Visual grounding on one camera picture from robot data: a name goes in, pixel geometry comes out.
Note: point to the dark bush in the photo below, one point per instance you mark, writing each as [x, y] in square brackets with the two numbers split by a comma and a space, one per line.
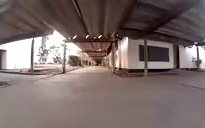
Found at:
[74, 60]

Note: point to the white building with dark window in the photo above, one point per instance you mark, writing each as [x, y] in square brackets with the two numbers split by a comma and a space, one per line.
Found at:
[133, 53]

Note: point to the grey concrete path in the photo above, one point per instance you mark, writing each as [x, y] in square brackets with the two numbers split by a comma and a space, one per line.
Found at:
[100, 100]

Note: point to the covered walkway shelter with posts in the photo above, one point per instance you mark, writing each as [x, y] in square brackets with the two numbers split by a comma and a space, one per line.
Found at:
[100, 16]

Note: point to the trees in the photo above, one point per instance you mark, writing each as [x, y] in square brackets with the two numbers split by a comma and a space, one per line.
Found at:
[43, 50]

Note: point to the soil bed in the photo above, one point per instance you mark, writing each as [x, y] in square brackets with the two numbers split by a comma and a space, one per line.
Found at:
[40, 70]

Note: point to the white building with dark door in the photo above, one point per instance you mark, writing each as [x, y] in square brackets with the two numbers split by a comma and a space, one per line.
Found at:
[13, 53]

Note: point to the small plant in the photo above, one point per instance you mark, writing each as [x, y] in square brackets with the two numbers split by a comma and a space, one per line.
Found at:
[196, 62]

